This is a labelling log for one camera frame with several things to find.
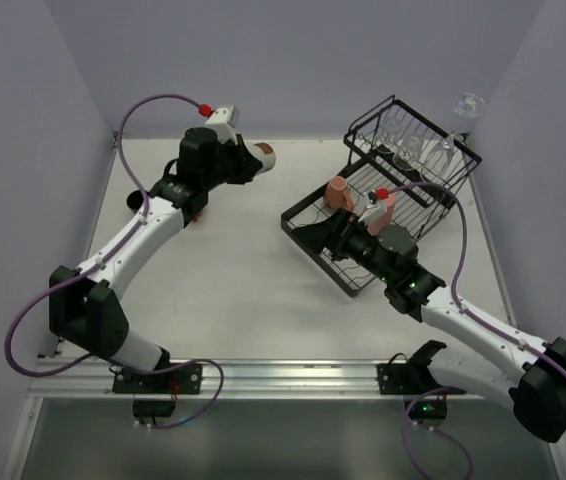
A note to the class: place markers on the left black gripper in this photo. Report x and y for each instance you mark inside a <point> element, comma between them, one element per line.
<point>238,161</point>

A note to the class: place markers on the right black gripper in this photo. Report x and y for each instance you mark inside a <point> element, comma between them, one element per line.
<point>338,233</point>

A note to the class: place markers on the pink tall tumbler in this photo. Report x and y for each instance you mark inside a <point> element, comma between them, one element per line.
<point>386,219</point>

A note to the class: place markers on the white brown ceramic cup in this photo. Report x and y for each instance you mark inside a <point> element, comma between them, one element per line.
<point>264,154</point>

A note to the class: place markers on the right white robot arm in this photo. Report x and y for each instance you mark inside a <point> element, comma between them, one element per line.
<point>525,373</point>

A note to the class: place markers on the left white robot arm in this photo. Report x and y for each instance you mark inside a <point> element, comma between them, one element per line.
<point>85,305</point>

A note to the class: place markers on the salmon pink mug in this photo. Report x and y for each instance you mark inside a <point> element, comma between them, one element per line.
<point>337,194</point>

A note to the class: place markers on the middle clear wine glass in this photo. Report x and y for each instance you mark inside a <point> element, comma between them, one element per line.
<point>408,156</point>

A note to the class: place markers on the clear wine glass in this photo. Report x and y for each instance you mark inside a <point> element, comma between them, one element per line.
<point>408,156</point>
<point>439,159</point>
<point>388,134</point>

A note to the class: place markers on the left clear wine glass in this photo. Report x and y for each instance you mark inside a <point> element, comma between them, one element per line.
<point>388,134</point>

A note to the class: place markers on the right clear wine glass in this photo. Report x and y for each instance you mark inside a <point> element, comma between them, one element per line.
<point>439,159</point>

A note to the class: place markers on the right black controller box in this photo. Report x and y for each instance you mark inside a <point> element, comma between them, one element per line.
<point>433,409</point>

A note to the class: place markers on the black controller box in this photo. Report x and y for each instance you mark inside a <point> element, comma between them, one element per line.
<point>433,409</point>
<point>145,410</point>

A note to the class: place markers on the left black controller box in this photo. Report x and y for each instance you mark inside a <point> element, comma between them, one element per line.
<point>145,410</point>

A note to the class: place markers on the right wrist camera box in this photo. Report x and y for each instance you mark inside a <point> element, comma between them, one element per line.
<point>375,206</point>

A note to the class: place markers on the black wire dish rack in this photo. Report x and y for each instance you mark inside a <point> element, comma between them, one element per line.
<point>419,209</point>

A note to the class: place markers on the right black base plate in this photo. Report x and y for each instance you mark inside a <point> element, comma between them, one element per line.
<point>404,379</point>

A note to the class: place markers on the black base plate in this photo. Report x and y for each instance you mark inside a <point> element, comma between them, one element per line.
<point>404,379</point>
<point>183,381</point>

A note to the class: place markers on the tall glass by wall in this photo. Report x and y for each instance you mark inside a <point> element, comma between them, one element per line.
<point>469,107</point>

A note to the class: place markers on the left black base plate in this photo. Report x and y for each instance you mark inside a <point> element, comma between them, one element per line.
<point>183,381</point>

